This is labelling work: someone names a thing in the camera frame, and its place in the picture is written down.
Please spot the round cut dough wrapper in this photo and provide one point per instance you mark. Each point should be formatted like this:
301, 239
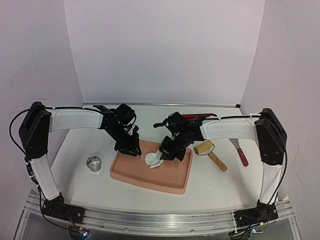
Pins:
152, 158

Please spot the wooden rolling pin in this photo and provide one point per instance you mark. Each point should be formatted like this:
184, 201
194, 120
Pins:
206, 148

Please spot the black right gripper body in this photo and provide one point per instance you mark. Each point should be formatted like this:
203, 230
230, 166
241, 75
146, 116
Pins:
171, 150

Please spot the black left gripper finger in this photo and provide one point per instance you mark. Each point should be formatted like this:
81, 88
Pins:
137, 150
126, 152

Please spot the metal scraper red handle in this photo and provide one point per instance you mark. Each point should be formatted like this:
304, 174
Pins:
240, 152

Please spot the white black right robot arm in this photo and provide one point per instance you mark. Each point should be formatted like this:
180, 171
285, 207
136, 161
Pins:
256, 136

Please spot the white dough piece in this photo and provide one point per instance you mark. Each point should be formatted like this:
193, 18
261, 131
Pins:
156, 165

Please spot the dark red square tray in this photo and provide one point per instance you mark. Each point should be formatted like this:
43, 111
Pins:
191, 117

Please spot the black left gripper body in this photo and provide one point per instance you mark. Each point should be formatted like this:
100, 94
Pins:
123, 140

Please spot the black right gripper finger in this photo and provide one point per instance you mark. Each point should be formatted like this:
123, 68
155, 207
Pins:
164, 155
172, 156

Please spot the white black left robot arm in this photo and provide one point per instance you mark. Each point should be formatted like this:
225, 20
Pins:
30, 131

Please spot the pink plastic tray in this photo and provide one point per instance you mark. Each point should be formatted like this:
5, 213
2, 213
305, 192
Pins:
170, 177

